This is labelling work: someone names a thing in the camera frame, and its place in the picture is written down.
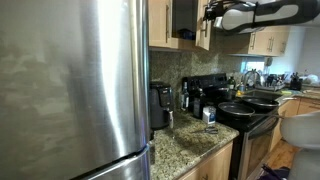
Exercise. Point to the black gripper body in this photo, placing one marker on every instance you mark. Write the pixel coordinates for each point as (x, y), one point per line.
(214, 9)

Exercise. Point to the black air fryer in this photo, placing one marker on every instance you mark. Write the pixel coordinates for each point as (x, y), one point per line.
(161, 105)

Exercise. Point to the cabinet door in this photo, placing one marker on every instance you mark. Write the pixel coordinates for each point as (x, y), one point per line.
(160, 16)
(203, 29)

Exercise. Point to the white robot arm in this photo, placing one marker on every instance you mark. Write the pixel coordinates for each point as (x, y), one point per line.
(238, 16)

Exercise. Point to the far upper wooden cabinet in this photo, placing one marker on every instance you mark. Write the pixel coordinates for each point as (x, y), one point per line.
(271, 41)

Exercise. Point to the wooden cabinet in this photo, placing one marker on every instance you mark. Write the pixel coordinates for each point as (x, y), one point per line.
(271, 41)
(214, 167)

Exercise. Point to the lower wooden cabinet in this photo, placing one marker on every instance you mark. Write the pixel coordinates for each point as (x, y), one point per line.
(214, 167)

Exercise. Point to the kitchen sink faucet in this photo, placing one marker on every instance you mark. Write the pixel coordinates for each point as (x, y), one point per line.
(251, 79)

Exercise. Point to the black pot on stove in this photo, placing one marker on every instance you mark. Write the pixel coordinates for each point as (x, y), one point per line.
(223, 94)

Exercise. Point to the dark green glass bottle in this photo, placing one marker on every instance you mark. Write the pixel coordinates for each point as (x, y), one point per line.
(198, 103)

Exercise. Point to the white salt container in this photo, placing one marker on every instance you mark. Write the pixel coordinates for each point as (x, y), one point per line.
(209, 114)

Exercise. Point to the front black frying pan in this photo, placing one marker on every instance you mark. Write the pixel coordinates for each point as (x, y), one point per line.
(242, 111)

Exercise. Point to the black frying pan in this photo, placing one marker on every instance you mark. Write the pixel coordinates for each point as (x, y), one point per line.
(260, 103)
(242, 111)

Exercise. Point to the scissors on counter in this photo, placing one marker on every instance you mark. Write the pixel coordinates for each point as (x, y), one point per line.
(208, 130)

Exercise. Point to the far lower wooden cabinets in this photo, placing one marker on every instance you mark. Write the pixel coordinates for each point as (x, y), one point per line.
(291, 107)

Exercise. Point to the black electric stove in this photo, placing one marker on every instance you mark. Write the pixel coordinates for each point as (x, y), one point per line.
(253, 143)

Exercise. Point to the stainless steel refrigerator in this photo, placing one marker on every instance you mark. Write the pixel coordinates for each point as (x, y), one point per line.
(74, 90)

